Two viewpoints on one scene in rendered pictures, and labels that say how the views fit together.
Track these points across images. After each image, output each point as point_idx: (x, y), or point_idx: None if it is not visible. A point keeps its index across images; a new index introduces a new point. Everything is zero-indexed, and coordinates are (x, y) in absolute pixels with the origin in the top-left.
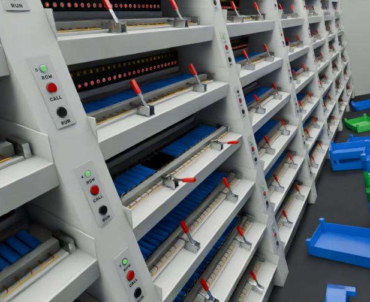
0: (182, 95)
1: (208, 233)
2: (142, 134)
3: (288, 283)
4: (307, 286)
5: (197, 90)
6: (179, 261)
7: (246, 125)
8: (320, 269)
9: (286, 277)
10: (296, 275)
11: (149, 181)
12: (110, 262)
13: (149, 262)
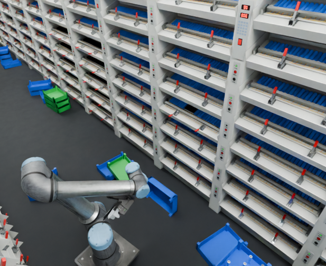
0: (198, 98)
1: (182, 139)
2: (170, 94)
3: (210, 209)
4: (203, 215)
5: (204, 103)
6: (171, 130)
7: (224, 141)
8: (212, 226)
9: (213, 210)
10: (213, 215)
11: (174, 106)
12: (152, 106)
13: (169, 122)
